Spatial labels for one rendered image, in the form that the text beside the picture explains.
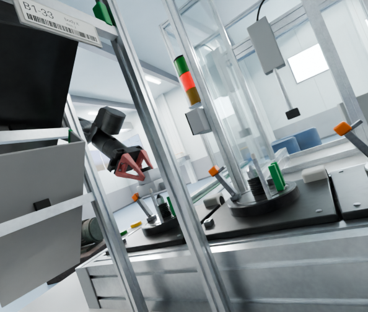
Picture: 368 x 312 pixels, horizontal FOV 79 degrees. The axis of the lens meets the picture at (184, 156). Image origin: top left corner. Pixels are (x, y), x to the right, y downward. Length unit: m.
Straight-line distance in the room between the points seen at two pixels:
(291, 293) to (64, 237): 0.37
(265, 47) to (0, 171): 1.40
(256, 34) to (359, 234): 1.35
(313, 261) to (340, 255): 0.03
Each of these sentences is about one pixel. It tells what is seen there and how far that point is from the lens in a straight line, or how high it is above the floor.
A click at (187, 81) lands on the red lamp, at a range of 0.71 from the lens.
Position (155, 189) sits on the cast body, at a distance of 0.56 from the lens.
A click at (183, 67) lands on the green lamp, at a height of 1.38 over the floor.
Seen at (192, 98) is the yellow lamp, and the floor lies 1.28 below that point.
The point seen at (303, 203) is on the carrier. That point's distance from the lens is 0.42.
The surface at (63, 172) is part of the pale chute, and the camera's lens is 0.38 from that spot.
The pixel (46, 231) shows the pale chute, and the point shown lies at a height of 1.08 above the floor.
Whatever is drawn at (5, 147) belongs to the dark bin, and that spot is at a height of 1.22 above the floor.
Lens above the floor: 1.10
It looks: 2 degrees up
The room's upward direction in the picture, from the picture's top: 21 degrees counter-clockwise
